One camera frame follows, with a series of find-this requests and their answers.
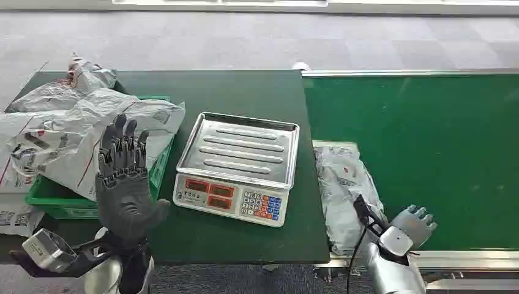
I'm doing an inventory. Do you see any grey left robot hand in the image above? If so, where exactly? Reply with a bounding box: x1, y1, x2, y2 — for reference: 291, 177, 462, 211
95, 113, 171, 246

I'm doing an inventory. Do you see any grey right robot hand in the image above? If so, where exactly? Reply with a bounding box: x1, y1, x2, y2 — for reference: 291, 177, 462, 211
390, 204, 439, 250

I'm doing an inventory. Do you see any green plastic crate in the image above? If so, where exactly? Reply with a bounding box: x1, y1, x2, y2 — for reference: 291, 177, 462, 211
24, 94, 174, 221

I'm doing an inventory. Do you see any large grey parcel bag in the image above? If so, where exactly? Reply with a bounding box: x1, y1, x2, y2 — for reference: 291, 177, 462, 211
9, 98, 187, 203

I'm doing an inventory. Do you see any green conveyor belt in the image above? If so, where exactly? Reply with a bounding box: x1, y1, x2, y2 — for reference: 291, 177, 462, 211
301, 68, 519, 294

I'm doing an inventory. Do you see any flat grey parcel bag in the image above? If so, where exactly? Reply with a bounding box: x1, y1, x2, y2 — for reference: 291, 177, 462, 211
312, 140, 389, 257

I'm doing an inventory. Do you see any white electronic weighing scale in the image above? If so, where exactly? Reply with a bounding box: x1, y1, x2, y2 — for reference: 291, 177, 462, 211
173, 111, 301, 228

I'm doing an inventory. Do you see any grey parcel bag with barcodes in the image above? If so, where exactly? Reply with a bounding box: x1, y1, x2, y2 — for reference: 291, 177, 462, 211
0, 110, 46, 238

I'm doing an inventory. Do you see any crumpled grey parcel bag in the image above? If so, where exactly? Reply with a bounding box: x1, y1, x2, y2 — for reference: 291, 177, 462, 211
6, 79, 141, 115

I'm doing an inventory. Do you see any steel scale pan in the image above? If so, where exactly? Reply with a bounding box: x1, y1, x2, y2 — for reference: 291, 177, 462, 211
176, 111, 301, 190

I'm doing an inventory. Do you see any small knotted grey parcel bag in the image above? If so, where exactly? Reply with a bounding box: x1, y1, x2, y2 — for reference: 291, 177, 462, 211
67, 53, 119, 96

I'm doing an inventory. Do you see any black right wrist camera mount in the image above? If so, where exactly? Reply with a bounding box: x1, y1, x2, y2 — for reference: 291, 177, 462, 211
353, 194, 391, 238

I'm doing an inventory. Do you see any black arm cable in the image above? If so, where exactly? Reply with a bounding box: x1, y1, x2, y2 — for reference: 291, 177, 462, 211
346, 220, 370, 294

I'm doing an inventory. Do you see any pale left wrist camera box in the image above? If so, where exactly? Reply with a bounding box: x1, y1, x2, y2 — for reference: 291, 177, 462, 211
21, 228, 78, 273

